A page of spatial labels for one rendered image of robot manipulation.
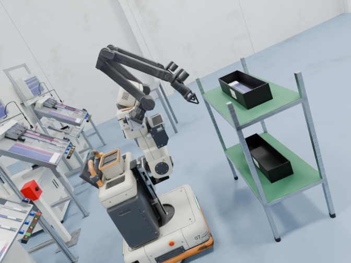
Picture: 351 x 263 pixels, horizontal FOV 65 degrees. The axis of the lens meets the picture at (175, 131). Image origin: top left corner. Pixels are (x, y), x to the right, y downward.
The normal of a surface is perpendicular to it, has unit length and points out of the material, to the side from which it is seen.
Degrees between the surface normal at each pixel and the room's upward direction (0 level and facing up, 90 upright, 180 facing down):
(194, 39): 90
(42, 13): 90
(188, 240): 90
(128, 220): 90
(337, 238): 0
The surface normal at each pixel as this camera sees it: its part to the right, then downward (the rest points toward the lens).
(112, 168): 0.16, 0.37
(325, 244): -0.39, -0.85
